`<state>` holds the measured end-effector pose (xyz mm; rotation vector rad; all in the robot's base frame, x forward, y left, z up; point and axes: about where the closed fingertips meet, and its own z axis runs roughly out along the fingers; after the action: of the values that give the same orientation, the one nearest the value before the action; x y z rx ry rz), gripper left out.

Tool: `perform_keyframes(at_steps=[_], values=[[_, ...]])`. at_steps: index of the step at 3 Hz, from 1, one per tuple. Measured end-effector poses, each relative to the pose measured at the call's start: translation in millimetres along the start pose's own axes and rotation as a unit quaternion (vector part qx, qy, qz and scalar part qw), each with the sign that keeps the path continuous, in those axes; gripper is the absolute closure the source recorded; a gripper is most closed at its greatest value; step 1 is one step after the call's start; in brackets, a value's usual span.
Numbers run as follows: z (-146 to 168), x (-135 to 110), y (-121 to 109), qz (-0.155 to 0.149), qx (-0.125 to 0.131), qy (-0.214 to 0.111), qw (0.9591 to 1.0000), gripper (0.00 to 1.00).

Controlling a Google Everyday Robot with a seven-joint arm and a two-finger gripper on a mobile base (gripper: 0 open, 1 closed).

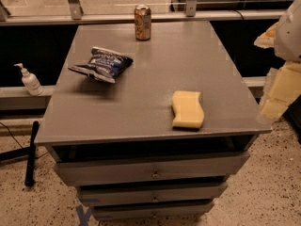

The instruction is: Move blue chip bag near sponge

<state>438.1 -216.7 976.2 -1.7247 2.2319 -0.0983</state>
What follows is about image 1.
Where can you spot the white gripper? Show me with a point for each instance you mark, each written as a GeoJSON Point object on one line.
{"type": "Point", "coordinates": [291, 35]}

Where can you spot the blue chip bag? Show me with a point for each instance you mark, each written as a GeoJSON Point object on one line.
{"type": "Point", "coordinates": [104, 65]}

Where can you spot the yellow sponge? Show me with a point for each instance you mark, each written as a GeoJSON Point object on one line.
{"type": "Point", "coordinates": [187, 109]}

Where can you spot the gold soda can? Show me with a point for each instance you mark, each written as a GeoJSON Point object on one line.
{"type": "Point", "coordinates": [142, 22]}

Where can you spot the grey drawer cabinet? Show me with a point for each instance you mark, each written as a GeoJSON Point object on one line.
{"type": "Point", "coordinates": [89, 120]}

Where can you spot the middle grey drawer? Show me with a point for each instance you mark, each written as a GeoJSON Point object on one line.
{"type": "Point", "coordinates": [171, 193]}

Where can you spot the grey drawer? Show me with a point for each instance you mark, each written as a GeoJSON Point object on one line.
{"type": "Point", "coordinates": [119, 172]}
{"type": "Point", "coordinates": [171, 193]}
{"type": "Point", "coordinates": [151, 209]}

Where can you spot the bottom grey drawer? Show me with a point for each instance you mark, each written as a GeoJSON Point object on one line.
{"type": "Point", "coordinates": [151, 209]}

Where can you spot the top grey drawer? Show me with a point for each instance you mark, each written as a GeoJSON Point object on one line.
{"type": "Point", "coordinates": [119, 172]}

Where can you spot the blue tape cross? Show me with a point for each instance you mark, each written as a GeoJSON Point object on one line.
{"type": "Point", "coordinates": [83, 216]}

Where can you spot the white pump lotion bottle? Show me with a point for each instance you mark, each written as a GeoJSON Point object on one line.
{"type": "Point", "coordinates": [30, 81]}

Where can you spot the black stand leg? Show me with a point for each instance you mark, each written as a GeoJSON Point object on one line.
{"type": "Point", "coordinates": [29, 176]}

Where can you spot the metal window rail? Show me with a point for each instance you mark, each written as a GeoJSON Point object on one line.
{"type": "Point", "coordinates": [205, 15]}

